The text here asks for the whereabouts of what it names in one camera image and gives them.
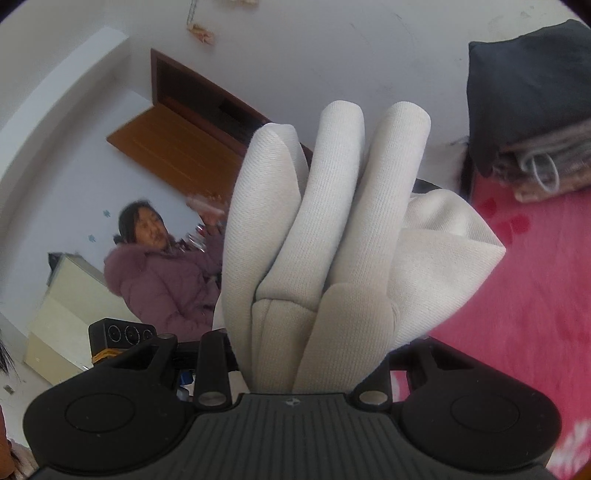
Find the pink floral blanket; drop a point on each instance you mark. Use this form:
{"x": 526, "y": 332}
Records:
{"x": 531, "y": 277}

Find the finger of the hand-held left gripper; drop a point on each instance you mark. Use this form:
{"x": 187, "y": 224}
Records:
{"x": 186, "y": 377}

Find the beige hoodie with black trim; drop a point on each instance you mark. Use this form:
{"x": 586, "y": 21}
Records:
{"x": 323, "y": 230}

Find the wooden door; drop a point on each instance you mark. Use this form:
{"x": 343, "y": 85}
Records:
{"x": 175, "y": 147}

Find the cream cabinet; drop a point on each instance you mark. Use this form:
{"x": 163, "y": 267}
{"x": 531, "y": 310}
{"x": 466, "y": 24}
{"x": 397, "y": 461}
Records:
{"x": 60, "y": 318}

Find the stack of folded clothes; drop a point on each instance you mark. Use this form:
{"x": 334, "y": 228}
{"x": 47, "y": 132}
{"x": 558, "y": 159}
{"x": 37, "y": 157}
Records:
{"x": 521, "y": 92}

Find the dried leaf wall ornament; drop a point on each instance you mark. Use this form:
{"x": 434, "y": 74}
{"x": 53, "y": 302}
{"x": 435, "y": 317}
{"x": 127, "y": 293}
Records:
{"x": 203, "y": 33}

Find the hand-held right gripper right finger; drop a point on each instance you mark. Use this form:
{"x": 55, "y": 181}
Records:
{"x": 376, "y": 384}

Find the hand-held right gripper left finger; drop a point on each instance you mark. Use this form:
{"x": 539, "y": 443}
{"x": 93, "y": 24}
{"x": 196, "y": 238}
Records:
{"x": 212, "y": 364}

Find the dark brown door frame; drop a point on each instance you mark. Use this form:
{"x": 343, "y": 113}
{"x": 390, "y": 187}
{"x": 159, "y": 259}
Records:
{"x": 198, "y": 87}

